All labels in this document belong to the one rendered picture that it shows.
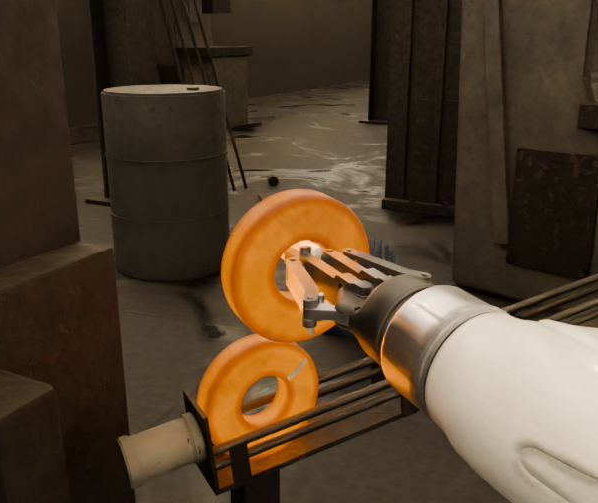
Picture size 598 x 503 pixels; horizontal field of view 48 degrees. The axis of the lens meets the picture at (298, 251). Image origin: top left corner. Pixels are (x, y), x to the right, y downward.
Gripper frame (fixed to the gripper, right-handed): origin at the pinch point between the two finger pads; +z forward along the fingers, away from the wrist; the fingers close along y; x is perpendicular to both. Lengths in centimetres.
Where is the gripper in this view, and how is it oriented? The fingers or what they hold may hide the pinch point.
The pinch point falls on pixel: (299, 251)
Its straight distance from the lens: 68.0
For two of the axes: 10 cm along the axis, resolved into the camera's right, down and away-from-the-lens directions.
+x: 0.2, -9.4, -3.5
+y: 8.8, -1.4, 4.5
